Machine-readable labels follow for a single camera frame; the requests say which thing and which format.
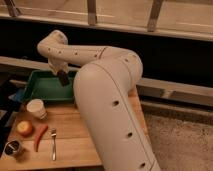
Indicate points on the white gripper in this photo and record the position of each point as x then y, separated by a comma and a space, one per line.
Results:
58, 65

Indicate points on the black eraser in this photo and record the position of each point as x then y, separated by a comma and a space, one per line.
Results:
63, 77

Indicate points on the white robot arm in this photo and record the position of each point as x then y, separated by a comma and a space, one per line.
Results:
106, 75

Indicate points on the green plastic tray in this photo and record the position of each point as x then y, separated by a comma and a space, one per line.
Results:
47, 87

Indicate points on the blue object left edge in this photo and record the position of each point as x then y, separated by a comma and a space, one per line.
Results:
18, 96

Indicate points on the white paper cup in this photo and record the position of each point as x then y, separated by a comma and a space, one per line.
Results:
36, 108

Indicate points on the silver metal fork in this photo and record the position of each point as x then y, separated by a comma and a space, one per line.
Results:
53, 135

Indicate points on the red chili pepper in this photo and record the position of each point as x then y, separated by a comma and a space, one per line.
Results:
39, 133

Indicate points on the red yellow apple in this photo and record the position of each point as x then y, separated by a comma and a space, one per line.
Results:
24, 128

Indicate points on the dark tin can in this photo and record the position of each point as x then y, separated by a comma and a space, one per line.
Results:
13, 148

